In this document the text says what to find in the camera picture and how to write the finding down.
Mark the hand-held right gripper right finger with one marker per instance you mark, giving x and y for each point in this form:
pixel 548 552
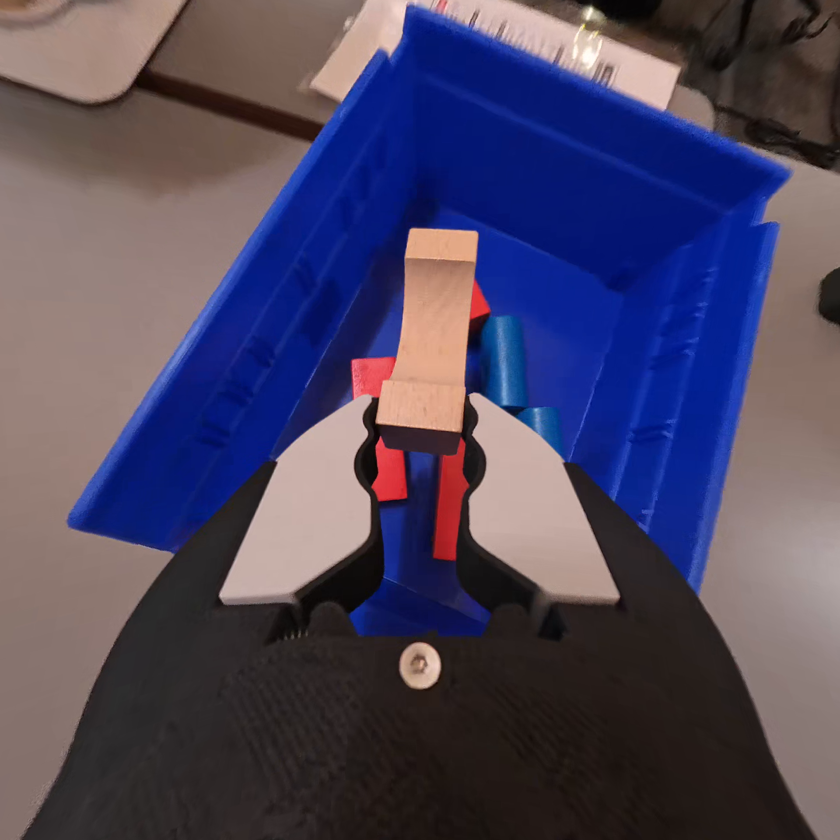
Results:
pixel 538 512

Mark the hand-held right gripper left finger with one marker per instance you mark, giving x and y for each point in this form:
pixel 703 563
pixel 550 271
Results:
pixel 308 512

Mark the light wooden arch block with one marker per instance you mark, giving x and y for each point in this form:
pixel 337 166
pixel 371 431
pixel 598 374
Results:
pixel 433 315

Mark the blue plastic bin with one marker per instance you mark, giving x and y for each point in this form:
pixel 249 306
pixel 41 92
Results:
pixel 558 197

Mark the black object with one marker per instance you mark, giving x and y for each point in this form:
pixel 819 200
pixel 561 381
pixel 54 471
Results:
pixel 830 295

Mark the blue wooden cylinder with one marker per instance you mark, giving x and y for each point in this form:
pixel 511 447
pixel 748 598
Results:
pixel 541 426
pixel 505 361

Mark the red wooden block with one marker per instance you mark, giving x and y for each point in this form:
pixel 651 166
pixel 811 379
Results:
pixel 479 308
pixel 390 472
pixel 449 505

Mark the laminated paper sheet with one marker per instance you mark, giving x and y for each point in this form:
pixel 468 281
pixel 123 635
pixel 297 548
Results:
pixel 636 72

